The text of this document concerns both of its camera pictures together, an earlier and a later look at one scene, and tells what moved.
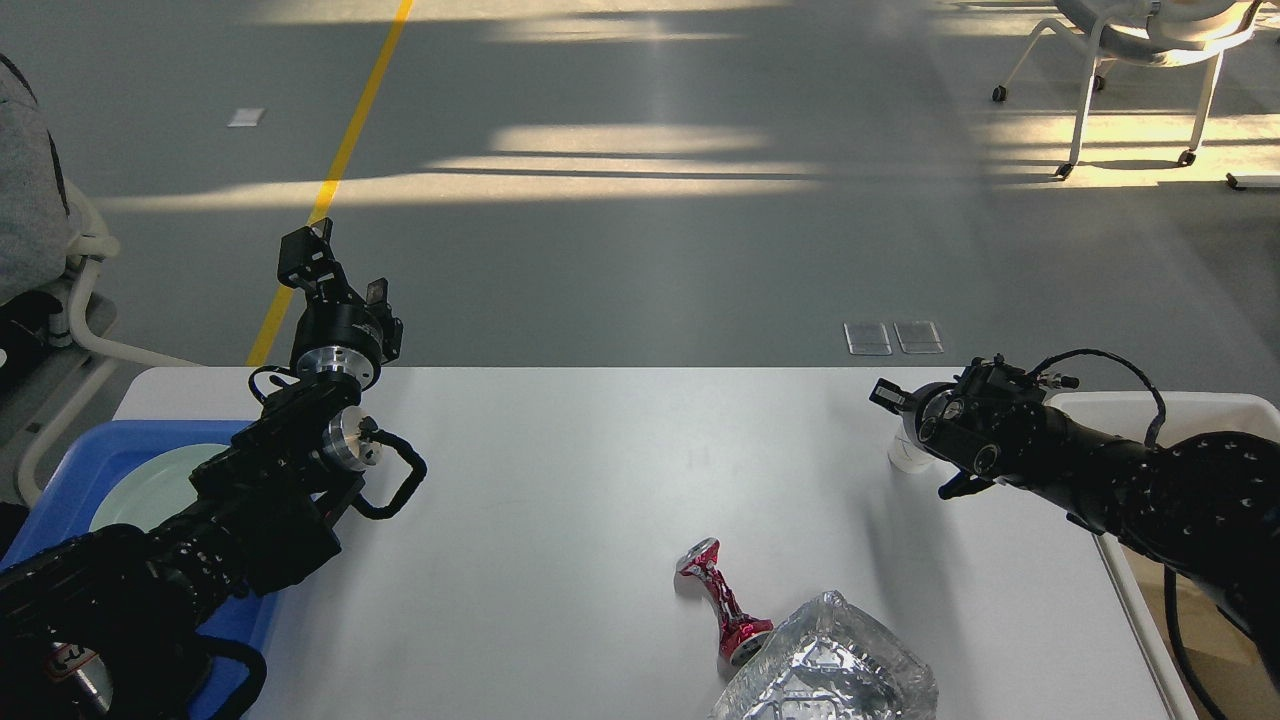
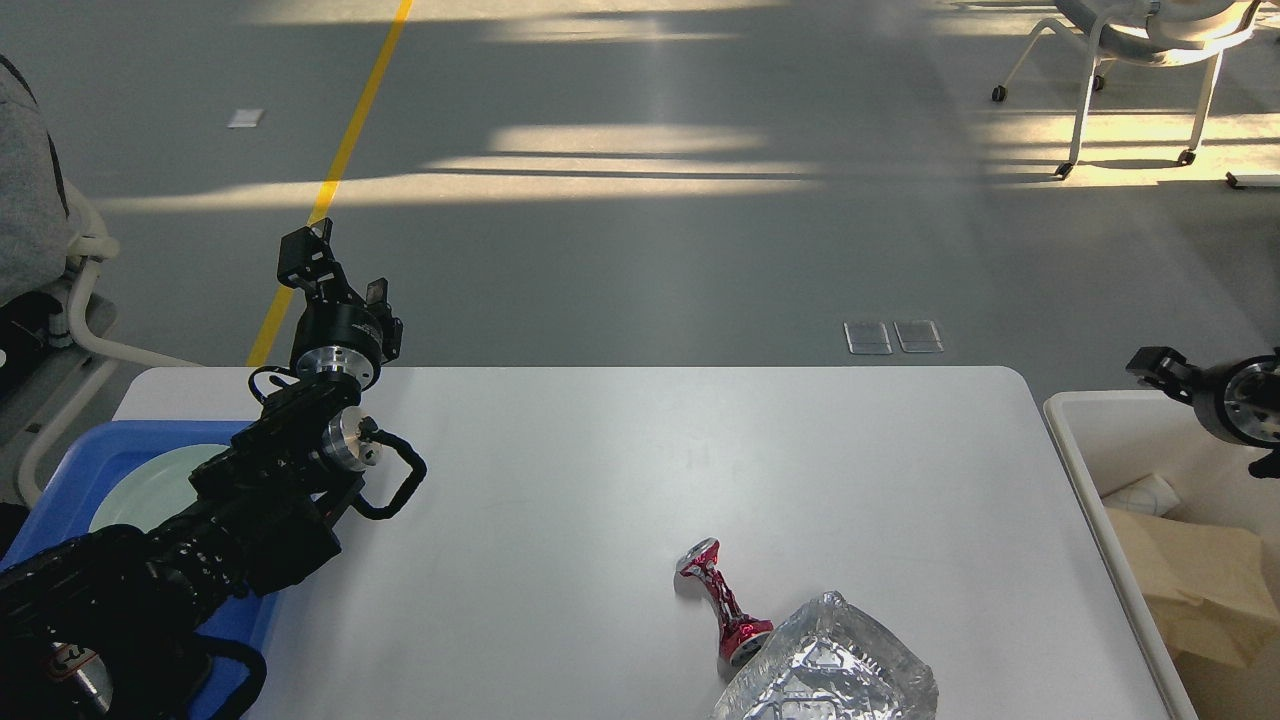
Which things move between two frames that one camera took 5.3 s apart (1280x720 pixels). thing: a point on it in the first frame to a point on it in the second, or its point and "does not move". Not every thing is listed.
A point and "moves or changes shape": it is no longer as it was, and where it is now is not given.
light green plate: [153, 487] does not move
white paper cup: [913, 460] moves or changes shape
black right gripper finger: [892, 397] to [1164, 368]
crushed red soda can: [737, 628] does not move
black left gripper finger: [307, 261] does not move
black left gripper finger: [392, 327] does not move
